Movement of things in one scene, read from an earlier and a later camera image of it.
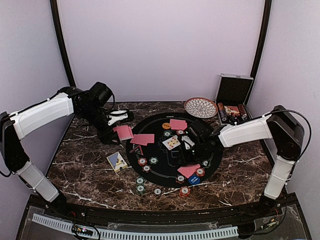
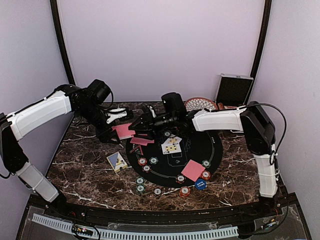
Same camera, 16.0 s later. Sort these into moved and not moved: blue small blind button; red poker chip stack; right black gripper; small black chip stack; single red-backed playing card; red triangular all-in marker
Moved: blue small blind button; right black gripper
Not moved: red poker chip stack; small black chip stack; red triangular all-in marker; single red-backed playing card
